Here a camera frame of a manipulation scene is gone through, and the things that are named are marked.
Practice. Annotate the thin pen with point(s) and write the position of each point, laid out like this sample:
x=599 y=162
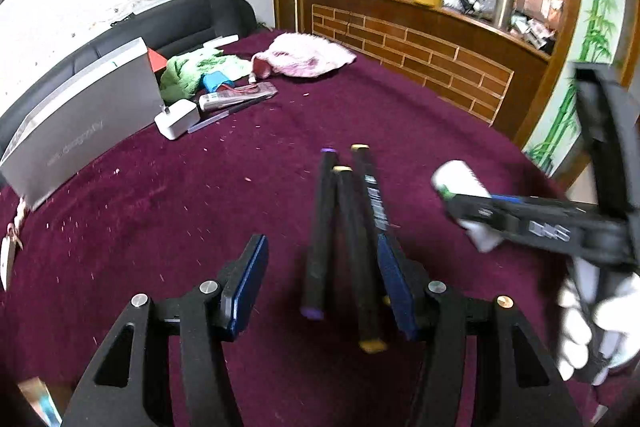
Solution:
x=220 y=119

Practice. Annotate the black marker purple caps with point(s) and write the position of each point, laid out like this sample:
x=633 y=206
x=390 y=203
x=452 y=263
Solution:
x=320 y=232

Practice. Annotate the red box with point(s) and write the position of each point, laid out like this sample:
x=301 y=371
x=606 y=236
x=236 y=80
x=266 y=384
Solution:
x=157 y=63

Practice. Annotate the pink knitted cloth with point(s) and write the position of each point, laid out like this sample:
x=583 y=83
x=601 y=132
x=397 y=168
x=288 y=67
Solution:
x=305 y=54

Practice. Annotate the blue battery pack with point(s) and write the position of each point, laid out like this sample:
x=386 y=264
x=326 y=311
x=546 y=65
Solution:
x=217 y=81

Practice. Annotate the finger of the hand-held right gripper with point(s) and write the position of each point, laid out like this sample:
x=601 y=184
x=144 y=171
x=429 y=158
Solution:
x=500 y=214

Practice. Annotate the black marker yellow caps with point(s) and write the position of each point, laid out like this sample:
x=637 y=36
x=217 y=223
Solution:
x=372 y=197
x=352 y=257

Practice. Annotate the black leather sofa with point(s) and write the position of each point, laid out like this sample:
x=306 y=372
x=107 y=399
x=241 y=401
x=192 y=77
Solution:
x=190 y=19

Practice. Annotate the maroon tablecloth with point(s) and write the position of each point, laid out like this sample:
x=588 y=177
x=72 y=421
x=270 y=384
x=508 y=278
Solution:
x=200 y=187

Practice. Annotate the wooden brick-pattern counter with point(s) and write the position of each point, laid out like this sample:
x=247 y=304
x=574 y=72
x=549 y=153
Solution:
x=400 y=42

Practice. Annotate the white plastic bar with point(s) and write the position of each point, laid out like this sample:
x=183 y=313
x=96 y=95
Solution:
x=220 y=42

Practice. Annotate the white wall charger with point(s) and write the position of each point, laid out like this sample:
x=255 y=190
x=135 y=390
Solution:
x=175 y=119

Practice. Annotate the clear plastic case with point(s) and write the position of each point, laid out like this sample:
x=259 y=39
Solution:
x=235 y=98

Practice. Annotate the small white bottle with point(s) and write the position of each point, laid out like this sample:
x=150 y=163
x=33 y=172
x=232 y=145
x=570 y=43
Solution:
x=460 y=179

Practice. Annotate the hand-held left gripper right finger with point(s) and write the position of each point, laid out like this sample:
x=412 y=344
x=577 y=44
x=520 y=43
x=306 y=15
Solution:
x=395 y=287

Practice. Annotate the silver rectangular box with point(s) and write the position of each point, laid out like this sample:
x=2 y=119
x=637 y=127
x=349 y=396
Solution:
x=80 y=127

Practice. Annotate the green knitted cloth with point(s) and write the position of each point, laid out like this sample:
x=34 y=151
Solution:
x=182 y=74

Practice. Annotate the person's right hand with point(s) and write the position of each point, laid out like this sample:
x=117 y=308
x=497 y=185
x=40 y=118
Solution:
x=625 y=322

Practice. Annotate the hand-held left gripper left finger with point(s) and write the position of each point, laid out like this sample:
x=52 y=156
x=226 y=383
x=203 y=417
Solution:
x=240 y=302

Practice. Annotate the steel thermos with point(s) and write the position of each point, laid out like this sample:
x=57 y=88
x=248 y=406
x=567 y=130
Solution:
x=505 y=2

